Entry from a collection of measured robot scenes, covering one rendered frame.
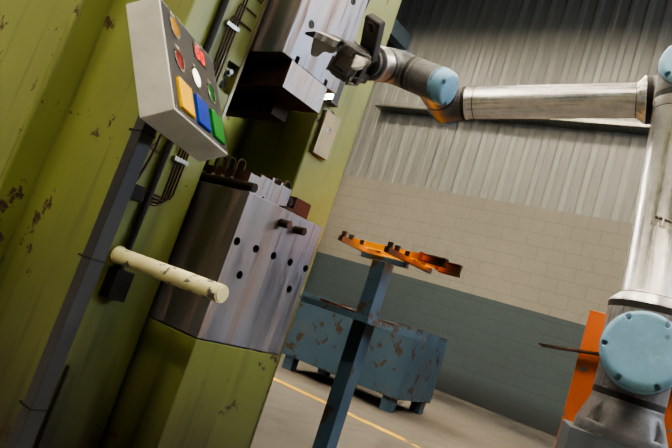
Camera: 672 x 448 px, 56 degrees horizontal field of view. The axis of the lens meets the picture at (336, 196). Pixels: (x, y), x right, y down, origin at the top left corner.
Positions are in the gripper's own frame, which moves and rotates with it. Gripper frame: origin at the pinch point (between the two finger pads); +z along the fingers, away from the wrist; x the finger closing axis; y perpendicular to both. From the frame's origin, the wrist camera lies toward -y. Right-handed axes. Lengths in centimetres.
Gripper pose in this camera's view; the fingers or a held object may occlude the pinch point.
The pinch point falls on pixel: (328, 46)
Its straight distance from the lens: 143.6
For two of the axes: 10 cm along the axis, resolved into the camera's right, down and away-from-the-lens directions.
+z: -5.6, 0.9, -8.2
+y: -4.6, 7.9, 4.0
